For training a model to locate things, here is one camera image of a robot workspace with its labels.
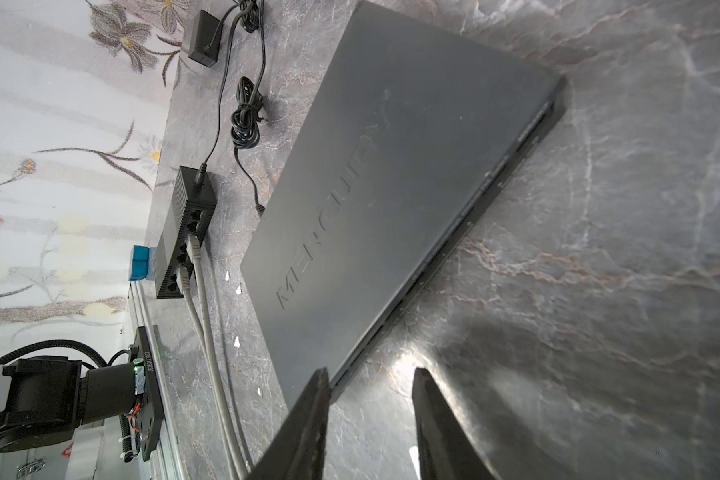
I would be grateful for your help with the small blue box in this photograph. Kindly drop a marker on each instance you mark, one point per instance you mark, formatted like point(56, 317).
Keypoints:
point(141, 263)

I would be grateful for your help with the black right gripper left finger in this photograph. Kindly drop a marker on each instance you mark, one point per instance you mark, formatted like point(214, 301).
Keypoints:
point(298, 449)

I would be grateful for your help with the black power adapter with cable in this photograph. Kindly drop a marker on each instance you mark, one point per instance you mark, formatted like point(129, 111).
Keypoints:
point(205, 48)

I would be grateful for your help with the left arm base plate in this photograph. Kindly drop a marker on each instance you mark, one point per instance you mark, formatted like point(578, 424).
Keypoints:
point(151, 415)

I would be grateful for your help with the slim ribbed black switch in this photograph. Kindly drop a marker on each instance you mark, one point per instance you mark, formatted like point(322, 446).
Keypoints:
point(190, 212)

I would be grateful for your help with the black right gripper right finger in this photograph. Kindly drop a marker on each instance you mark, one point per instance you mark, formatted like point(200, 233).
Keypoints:
point(445, 451)

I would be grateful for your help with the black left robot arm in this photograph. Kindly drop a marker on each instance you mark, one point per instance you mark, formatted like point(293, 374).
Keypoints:
point(50, 388)

